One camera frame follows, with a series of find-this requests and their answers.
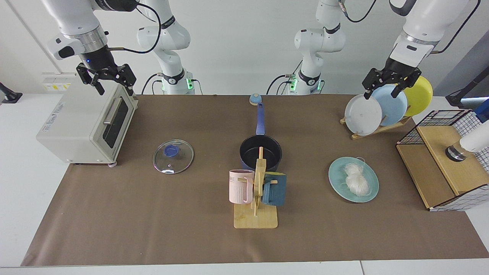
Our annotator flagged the black base cable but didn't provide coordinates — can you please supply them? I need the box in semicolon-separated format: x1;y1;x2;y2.
141;73;165;95
267;61;302;95

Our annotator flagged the blue block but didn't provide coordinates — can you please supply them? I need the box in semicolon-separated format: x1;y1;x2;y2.
475;99;489;123

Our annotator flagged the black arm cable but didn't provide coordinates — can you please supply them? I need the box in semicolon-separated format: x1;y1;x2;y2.
338;0;483;55
105;2;163;54

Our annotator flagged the yellow plate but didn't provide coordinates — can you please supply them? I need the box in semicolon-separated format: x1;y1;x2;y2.
401;76;433;117

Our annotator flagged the glass lid with blue knob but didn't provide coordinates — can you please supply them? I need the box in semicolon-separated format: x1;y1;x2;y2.
153;139;194;175

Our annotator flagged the wooden cup stand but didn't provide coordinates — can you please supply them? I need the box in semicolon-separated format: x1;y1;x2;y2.
233;147;278;229

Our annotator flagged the black clamp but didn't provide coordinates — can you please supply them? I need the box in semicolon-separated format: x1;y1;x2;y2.
0;82;23;104

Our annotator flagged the pale toaster oven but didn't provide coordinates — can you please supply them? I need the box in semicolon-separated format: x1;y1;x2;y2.
36;82;139;167

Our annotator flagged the wooden plate rack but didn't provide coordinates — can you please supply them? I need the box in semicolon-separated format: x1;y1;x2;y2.
340;116;412;140

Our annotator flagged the light blue plate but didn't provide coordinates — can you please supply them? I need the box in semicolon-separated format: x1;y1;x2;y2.
371;84;408;127

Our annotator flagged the white plate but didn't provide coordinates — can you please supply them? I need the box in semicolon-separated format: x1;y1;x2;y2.
344;94;383;136

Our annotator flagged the wire basket with wooden floor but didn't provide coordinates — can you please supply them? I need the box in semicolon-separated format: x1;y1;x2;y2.
396;110;489;212

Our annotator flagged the white wall socket box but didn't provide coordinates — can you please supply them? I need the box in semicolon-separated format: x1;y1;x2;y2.
41;73;75;92

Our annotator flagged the dark teal cup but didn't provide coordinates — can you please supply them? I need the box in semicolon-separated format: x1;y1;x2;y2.
261;172;287;207

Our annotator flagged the pink ribbed cup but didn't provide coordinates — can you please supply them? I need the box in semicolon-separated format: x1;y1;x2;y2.
229;170;255;205

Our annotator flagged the brown table cloth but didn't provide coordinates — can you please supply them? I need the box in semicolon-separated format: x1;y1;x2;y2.
21;94;489;267

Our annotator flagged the pale green plate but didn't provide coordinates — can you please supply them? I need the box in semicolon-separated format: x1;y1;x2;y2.
329;157;379;203

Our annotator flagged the white vermicelli bundle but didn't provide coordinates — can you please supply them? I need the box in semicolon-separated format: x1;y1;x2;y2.
340;162;372;197

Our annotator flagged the white cylinder with dark end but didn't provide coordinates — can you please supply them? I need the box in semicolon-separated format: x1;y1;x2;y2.
445;130;489;162

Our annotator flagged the black pot with blue handle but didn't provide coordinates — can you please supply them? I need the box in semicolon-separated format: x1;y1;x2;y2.
239;102;283;171

